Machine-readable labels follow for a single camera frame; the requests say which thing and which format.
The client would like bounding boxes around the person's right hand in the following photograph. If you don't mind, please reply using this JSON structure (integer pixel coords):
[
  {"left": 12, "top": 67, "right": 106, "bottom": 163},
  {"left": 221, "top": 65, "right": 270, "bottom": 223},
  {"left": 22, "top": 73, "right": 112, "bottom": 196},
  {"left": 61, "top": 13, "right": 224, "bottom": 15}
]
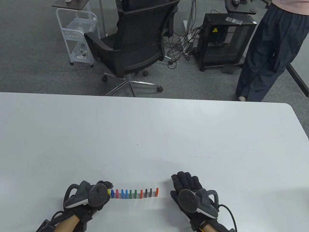
[{"left": 170, "top": 171, "right": 220, "bottom": 230}]

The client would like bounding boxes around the person's left hand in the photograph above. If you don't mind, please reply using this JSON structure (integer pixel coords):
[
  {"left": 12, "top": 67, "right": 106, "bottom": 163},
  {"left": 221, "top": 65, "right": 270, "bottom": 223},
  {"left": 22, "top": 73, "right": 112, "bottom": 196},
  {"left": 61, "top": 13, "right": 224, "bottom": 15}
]
[{"left": 65, "top": 180, "right": 114, "bottom": 224}]

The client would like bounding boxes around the person's left forearm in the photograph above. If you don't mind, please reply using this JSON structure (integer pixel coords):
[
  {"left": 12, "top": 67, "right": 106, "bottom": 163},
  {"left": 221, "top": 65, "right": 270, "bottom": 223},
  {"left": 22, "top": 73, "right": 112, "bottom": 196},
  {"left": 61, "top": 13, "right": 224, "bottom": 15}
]
[{"left": 53, "top": 215, "right": 81, "bottom": 232}]

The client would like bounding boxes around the grey hand tracker controller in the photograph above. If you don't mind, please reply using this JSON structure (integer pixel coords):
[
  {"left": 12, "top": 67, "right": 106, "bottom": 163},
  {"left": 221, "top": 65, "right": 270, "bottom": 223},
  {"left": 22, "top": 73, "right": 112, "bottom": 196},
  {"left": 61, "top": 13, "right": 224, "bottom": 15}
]
[
  {"left": 63, "top": 181, "right": 111, "bottom": 209},
  {"left": 178, "top": 188, "right": 219, "bottom": 219}
]

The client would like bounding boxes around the white rolling cart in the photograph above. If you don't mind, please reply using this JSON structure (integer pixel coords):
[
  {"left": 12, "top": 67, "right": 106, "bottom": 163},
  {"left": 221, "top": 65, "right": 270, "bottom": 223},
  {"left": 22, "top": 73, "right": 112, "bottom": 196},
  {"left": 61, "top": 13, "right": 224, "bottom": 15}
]
[{"left": 56, "top": 7, "right": 98, "bottom": 67}]

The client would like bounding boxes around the black mesh office chair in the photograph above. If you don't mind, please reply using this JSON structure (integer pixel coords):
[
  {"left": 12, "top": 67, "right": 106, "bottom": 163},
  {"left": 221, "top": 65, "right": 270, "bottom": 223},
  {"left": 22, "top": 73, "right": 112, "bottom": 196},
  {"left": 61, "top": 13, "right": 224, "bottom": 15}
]
[{"left": 84, "top": 0, "right": 180, "bottom": 97}]

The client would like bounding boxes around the black glass computer case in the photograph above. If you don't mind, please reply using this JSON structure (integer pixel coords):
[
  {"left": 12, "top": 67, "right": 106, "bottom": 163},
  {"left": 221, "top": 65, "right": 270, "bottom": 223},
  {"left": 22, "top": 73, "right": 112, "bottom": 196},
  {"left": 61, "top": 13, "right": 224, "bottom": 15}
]
[{"left": 198, "top": 13, "right": 258, "bottom": 69}]

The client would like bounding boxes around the white table pole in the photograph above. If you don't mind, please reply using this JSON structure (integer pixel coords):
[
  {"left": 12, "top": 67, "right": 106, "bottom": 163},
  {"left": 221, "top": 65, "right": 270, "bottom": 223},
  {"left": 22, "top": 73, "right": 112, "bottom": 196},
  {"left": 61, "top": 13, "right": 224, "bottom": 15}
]
[{"left": 99, "top": 0, "right": 108, "bottom": 38}]

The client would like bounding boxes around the white desk leg panel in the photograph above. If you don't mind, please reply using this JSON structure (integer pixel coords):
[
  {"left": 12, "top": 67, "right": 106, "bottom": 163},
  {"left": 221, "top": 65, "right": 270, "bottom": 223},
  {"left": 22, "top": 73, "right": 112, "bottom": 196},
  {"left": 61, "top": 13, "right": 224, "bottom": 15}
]
[{"left": 186, "top": 0, "right": 196, "bottom": 46}]

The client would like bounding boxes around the clear plastic bag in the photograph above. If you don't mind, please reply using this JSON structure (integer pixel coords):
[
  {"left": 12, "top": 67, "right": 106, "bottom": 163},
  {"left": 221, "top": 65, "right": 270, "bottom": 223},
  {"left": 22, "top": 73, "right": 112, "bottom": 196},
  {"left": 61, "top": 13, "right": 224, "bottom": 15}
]
[{"left": 225, "top": 17, "right": 243, "bottom": 25}]

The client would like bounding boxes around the black swivel chair base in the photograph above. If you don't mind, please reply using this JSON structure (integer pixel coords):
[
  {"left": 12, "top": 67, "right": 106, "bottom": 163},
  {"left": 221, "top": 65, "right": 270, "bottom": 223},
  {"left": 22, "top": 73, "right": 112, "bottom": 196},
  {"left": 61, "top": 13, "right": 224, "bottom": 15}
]
[{"left": 223, "top": 0, "right": 257, "bottom": 14}]

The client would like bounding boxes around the brown side table top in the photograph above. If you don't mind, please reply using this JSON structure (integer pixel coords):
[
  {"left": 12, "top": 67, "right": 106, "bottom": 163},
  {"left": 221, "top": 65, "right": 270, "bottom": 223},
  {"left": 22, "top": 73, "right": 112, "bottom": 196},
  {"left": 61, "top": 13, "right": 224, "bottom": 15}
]
[{"left": 51, "top": 0, "right": 91, "bottom": 11}]

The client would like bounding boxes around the black glove cable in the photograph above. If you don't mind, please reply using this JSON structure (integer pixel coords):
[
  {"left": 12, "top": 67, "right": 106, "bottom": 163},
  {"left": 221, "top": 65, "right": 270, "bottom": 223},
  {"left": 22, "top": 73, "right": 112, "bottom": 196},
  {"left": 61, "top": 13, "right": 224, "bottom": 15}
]
[
  {"left": 49, "top": 210, "right": 65, "bottom": 221},
  {"left": 218, "top": 204, "right": 237, "bottom": 231}
]

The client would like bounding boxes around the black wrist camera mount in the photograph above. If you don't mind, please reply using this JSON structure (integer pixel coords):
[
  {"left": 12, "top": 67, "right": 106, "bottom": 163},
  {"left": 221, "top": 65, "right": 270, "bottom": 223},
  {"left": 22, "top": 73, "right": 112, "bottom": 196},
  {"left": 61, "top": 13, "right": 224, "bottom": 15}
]
[{"left": 36, "top": 219, "right": 56, "bottom": 232}]

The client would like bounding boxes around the tangle of black cables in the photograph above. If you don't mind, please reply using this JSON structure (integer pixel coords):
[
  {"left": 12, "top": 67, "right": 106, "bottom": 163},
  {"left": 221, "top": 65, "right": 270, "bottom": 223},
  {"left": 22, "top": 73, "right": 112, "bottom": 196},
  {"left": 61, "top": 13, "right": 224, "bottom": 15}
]
[{"left": 161, "top": 9, "right": 205, "bottom": 69}]

